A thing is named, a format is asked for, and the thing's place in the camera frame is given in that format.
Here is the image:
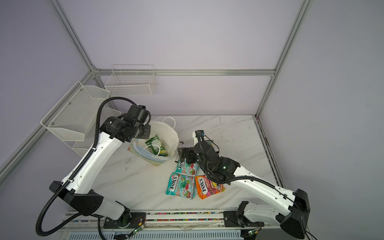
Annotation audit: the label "green candy bag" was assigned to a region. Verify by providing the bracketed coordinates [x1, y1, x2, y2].
[145, 135, 168, 157]

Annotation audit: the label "white printed paper bag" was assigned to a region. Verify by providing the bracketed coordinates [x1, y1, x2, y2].
[128, 117, 179, 166]

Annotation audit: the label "teal fox's candy bag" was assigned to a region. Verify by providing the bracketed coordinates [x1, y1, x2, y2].
[175, 160, 199, 176]
[166, 173, 196, 200]

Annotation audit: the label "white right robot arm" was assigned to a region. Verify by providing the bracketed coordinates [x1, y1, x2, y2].
[192, 141, 311, 240]

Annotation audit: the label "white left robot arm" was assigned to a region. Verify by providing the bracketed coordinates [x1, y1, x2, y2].
[50, 117, 151, 228]

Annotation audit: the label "orange Fox's candy bag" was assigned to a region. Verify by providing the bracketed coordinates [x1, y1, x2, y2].
[195, 176, 225, 200]

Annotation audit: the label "white mesh shelf upper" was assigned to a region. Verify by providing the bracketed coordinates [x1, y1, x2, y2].
[40, 81, 110, 142]

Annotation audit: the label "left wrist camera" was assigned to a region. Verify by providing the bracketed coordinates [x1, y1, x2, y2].
[123, 105, 152, 127]

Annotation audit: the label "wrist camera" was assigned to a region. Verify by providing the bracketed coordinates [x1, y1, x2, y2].
[193, 130, 206, 146]
[123, 105, 152, 127]

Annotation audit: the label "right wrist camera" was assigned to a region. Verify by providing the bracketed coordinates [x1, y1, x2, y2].
[193, 130, 206, 146]

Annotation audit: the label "white wire basket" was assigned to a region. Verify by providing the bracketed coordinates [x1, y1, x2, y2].
[105, 65, 157, 98]

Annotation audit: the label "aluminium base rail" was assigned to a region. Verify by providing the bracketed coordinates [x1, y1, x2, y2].
[55, 210, 292, 240]

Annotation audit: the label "aluminium frame posts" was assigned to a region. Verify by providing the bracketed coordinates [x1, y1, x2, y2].
[1, 1, 313, 189]

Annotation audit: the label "black corrugated cable left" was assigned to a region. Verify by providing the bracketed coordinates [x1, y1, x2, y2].
[35, 96, 139, 240]

